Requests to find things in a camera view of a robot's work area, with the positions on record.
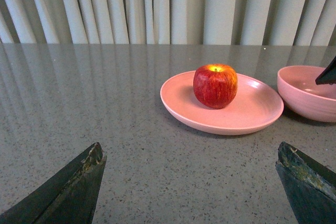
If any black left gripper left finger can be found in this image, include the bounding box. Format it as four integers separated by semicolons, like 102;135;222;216
1;143;107;223

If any red yellow apple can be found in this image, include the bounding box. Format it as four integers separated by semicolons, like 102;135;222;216
193;63;238;109

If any white pleated curtain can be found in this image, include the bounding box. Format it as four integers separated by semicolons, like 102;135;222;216
1;0;335;46

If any pink bowl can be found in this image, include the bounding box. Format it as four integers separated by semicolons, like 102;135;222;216
277;66;335;123

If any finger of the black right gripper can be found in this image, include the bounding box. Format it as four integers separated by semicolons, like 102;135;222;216
315;57;336;85

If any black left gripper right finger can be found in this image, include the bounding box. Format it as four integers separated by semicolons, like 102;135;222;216
276;142;335;223

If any pink shallow plate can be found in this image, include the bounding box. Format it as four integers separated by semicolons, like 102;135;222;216
160;71;284;135

